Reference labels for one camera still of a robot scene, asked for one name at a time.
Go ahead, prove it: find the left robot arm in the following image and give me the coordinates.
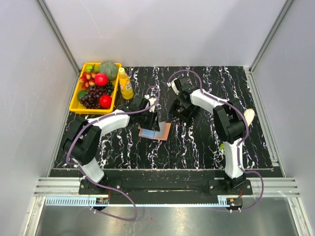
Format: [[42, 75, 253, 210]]
[[61, 95, 160, 194]]

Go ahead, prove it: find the small black grape bunch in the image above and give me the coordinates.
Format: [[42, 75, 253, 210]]
[[105, 82, 115, 95]]

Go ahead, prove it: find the yellow plastic tray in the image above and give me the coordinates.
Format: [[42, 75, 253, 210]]
[[69, 62, 119, 115]]

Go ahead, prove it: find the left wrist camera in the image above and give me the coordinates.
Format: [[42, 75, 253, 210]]
[[144, 94, 157, 108]]

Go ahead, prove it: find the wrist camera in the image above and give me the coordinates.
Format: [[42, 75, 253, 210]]
[[167, 79, 181, 95], [144, 94, 157, 108]]

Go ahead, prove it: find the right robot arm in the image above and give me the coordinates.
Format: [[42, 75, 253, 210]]
[[167, 78, 255, 195]]

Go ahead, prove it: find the green melon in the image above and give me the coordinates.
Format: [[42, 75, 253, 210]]
[[98, 61, 119, 81]]

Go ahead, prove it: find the small red fruit bunch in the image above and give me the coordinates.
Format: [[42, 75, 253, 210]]
[[79, 72, 96, 90]]

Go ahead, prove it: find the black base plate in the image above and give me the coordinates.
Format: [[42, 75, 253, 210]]
[[78, 169, 253, 204]]

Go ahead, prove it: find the red pomegranate lower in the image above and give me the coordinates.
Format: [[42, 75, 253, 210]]
[[98, 94, 112, 109]]

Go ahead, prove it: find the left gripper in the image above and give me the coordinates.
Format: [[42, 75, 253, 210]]
[[138, 109, 160, 132]]

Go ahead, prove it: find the red pomegranate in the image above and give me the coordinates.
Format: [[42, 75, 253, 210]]
[[98, 94, 112, 109], [94, 73, 109, 87]]

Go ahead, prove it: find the red pomegranate upper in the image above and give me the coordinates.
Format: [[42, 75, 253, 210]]
[[94, 73, 109, 87]]

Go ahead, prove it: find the yellow juice bottle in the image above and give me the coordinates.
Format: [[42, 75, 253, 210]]
[[118, 67, 134, 100]]

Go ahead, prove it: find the black card box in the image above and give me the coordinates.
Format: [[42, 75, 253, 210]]
[[169, 99, 198, 123]]

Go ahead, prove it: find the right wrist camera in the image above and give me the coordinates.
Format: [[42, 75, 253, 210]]
[[167, 79, 181, 95]]

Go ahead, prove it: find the dark purple grape bunch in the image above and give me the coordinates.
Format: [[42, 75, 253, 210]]
[[79, 85, 105, 109]]

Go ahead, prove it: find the pink leather card holder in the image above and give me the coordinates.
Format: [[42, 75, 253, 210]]
[[138, 121, 171, 141]]

